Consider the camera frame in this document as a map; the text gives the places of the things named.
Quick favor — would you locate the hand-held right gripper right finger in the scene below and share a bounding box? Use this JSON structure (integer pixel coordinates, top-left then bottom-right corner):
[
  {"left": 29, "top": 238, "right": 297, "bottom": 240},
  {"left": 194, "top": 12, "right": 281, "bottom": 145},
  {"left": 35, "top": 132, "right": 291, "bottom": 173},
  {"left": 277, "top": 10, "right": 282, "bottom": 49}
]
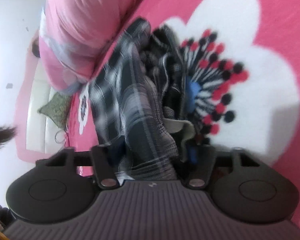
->
[{"left": 186, "top": 146, "right": 261, "bottom": 189}]

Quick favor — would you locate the black white plaid garment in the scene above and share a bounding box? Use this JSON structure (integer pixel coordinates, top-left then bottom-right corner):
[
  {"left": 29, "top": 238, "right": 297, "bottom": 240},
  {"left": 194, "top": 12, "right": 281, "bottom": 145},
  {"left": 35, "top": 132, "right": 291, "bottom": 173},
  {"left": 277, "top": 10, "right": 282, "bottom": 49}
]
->
[{"left": 86, "top": 17, "right": 199, "bottom": 181}]

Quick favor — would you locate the green floral pillow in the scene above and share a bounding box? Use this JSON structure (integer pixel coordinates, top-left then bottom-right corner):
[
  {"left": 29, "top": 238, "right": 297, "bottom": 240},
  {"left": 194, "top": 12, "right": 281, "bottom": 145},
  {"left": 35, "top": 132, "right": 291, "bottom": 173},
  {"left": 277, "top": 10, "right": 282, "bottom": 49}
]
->
[{"left": 37, "top": 92, "right": 72, "bottom": 130}]

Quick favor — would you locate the white padded headboard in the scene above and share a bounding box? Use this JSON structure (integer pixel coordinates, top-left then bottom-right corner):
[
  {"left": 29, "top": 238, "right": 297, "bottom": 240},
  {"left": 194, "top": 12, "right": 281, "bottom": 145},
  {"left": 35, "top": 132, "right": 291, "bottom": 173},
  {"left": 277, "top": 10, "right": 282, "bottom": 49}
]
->
[{"left": 16, "top": 30, "right": 67, "bottom": 162}]

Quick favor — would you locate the person's dark hair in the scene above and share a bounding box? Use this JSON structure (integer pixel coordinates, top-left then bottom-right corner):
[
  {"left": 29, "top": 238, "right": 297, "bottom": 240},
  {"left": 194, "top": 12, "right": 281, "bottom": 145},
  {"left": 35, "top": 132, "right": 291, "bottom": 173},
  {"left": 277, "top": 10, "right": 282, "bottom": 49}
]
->
[{"left": 0, "top": 126, "right": 17, "bottom": 157}]

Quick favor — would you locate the pink floral bed sheet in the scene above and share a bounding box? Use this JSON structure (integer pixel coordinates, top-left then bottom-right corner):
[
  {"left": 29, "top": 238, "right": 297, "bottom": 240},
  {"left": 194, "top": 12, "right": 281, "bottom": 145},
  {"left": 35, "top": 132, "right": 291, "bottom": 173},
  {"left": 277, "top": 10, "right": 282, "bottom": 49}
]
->
[{"left": 65, "top": 0, "right": 300, "bottom": 230}]

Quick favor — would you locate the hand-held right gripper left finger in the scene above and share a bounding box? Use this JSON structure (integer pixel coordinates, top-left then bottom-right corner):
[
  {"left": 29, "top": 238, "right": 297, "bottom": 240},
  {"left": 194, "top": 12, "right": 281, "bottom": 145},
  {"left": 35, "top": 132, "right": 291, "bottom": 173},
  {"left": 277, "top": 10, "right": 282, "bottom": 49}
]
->
[{"left": 44, "top": 145, "right": 120, "bottom": 189}]

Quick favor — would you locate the black cable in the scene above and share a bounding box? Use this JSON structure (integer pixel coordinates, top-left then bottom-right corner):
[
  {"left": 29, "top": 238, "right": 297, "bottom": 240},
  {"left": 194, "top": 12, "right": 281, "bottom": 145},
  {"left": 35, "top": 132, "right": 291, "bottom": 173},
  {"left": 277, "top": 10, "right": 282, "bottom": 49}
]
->
[{"left": 54, "top": 127, "right": 71, "bottom": 147}]

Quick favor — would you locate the pink grey floral quilt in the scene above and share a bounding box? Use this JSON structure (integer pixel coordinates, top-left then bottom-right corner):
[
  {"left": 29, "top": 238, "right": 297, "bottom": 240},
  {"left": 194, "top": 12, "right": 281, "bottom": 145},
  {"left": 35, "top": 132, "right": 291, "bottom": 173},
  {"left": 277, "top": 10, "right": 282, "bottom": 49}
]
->
[{"left": 37, "top": 0, "right": 153, "bottom": 96}]

